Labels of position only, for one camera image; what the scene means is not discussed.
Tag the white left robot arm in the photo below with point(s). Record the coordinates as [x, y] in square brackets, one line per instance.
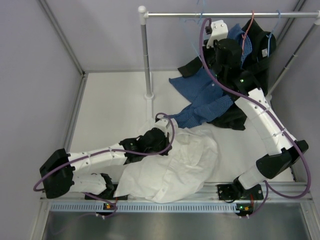
[65, 172]

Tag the blue plaid shirt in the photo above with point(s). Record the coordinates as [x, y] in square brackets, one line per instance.
[207, 100]

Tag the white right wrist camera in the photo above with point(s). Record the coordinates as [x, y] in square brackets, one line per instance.
[217, 30]

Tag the black striped shirt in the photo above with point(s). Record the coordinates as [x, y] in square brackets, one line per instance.
[254, 60]

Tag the grey slotted cable duct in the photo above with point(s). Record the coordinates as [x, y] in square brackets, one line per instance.
[146, 207]

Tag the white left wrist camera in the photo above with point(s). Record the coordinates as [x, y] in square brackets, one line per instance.
[162, 124]

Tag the white shirt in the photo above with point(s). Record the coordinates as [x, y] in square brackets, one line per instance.
[183, 172]

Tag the pink hanger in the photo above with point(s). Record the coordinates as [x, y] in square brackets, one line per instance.
[244, 36]

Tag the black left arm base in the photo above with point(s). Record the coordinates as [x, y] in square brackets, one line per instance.
[108, 194]

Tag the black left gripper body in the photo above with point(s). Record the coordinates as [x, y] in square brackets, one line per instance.
[161, 147]

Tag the blue hanger right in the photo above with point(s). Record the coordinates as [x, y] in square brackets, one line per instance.
[269, 36]

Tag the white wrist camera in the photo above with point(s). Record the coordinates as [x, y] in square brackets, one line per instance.
[162, 124]
[217, 30]

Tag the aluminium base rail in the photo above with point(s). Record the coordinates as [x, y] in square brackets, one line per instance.
[210, 193]

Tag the silver clothes rack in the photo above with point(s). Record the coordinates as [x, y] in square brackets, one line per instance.
[144, 14]

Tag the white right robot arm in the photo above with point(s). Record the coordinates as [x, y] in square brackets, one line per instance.
[282, 149]

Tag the light blue hanger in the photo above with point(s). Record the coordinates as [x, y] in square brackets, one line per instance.
[190, 35]

